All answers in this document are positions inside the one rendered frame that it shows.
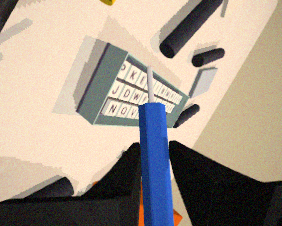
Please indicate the keyboard with white letter keys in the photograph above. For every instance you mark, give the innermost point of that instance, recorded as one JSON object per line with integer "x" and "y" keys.
{"x": 118, "y": 85}

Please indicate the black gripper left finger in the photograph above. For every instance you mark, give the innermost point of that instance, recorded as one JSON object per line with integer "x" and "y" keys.
{"x": 113, "y": 201}

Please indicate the blue stylus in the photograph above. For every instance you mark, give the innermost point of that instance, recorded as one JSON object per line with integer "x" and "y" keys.
{"x": 155, "y": 162}

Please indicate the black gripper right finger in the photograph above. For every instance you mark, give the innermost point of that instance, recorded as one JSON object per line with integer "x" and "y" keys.
{"x": 215, "y": 195}

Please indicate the grey flat slab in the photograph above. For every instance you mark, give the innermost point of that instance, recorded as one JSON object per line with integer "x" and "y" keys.
{"x": 202, "y": 81}

